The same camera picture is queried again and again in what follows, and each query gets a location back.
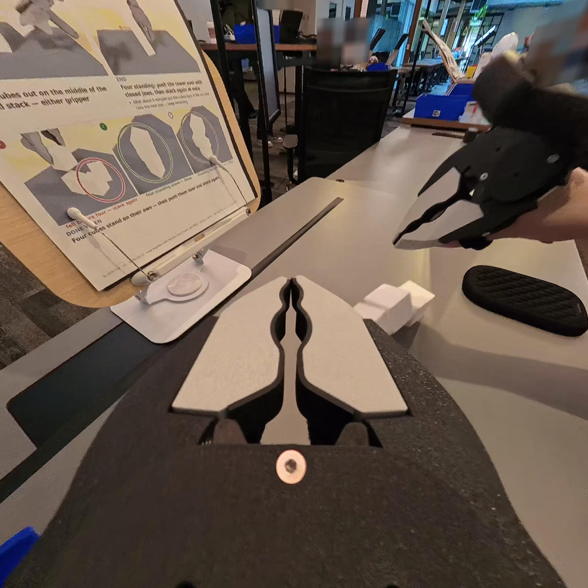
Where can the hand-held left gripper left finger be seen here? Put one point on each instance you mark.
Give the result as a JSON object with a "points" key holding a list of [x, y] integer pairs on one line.
{"points": [[234, 363]]}

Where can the person's right hand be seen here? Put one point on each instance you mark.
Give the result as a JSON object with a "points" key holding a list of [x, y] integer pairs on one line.
{"points": [[560, 216]]}

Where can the printed instruction sheet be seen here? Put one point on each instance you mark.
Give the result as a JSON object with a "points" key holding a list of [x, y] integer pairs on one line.
{"points": [[151, 101]]}

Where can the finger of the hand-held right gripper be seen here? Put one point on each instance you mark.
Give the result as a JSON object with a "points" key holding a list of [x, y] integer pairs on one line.
{"points": [[441, 227], [443, 188]]}

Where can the white hard foam cube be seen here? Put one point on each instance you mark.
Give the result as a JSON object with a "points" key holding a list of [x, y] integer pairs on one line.
{"points": [[386, 305], [420, 296]]}

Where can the white and wooden document stand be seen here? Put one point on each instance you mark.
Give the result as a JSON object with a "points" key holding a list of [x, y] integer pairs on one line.
{"points": [[220, 285]]}

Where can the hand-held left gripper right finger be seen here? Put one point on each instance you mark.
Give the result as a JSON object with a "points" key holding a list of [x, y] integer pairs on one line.
{"points": [[349, 367]]}

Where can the blue plastic bin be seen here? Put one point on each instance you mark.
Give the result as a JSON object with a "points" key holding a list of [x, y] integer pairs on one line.
{"points": [[16, 549], [441, 105]]}

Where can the black mesh office chair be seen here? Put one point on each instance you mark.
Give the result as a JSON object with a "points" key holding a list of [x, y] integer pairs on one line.
{"points": [[340, 119]]}

